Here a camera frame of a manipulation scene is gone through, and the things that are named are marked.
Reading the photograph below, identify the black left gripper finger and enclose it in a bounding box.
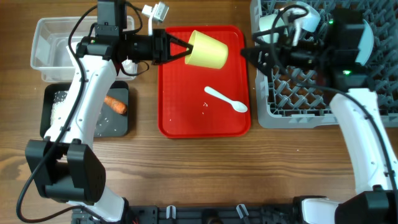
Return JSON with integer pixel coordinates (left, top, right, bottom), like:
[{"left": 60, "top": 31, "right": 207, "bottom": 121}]
[
  {"left": 165, "top": 32, "right": 193, "bottom": 52},
  {"left": 164, "top": 49, "right": 193, "bottom": 63}
]

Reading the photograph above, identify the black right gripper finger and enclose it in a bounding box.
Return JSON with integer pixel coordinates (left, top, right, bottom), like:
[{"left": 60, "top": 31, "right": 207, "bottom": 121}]
[
  {"left": 252, "top": 26, "right": 288, "bottom": 45},
  {"left": 241, "top": 46, "right": 264, "bottom": 70}
]

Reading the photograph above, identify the green bowl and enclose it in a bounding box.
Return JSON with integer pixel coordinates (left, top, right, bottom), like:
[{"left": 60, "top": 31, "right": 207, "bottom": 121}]
[{"left": 259, "top": 14, "right": 285, "bottom": 44}]

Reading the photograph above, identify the yellow plastic cup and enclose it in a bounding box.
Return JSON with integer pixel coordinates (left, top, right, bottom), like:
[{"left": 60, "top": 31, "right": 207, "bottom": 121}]
[{"left": 185, "top": 30, "right": 229, "bottom": 69}]

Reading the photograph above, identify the light blue plate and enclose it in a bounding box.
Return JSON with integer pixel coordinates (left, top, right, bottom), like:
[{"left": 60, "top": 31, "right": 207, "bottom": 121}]
[{"left": 356, "top": 19, "right": 374, "bottom": 65}]

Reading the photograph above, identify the light blue bowl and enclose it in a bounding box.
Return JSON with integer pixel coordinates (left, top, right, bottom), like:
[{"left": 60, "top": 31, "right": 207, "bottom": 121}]
[{"left": 284, "top": 1, "right": 322, "bottom": 33}]

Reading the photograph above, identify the orange carrot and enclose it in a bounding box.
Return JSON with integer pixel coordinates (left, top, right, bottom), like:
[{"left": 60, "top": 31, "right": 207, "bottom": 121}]
[{"left": 104, "top": 96, "right": 127, "bottom": 114}]

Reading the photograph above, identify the white napkin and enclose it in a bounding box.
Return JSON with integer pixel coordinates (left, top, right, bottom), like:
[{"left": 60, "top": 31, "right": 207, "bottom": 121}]
[{"left": 66, "top": 42, "right": 79, "bottom": 67}]

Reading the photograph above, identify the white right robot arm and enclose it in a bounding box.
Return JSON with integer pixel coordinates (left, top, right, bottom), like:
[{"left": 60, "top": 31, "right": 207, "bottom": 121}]
[{"left": 241, "top": 3, "right": 397, "bottom": 223}]

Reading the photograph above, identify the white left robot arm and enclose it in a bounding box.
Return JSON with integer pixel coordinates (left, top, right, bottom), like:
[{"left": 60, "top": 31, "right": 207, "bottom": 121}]
[{"left": 25, "top": 1, "right": 193, "bottom": 223}]

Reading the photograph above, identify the grey dishwasher rack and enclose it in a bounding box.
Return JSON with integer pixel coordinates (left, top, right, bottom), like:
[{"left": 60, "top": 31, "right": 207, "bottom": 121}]
[{"left": 255, "top": 0, "right": 397, "bottom": 128}]

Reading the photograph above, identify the white plastic spoon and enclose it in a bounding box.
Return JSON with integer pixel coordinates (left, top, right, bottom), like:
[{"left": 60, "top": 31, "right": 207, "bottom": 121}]
[{"left": 204, "top": 86, "right": 248, "bottom": 113}]

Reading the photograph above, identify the red serving tray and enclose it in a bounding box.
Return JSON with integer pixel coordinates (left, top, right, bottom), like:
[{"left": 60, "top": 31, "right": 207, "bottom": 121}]
[{"left": 158, "top": 26, "right": 251, "bottom": 138}]

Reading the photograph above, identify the clear plastic bin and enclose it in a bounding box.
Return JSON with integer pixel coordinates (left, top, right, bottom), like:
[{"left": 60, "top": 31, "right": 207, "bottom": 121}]
[{"left": 30, "top": 16, "right": 137, "bottom": 83}]

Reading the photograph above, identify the white rice pile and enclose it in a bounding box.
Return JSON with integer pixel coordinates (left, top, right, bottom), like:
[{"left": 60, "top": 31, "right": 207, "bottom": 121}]
[{"left": 50, "top": 91, "right": 68, "bottom": 125}]

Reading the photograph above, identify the black tray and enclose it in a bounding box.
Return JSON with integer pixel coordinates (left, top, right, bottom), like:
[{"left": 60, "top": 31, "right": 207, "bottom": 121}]
[{"left": 40, "top": 81, "right": 129, "bottom": 138}]

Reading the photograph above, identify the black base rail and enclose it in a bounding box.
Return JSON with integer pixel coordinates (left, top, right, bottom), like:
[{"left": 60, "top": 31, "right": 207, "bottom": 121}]
[{"left": 70, "top": 203, "right": 299, "bottom": 224}]

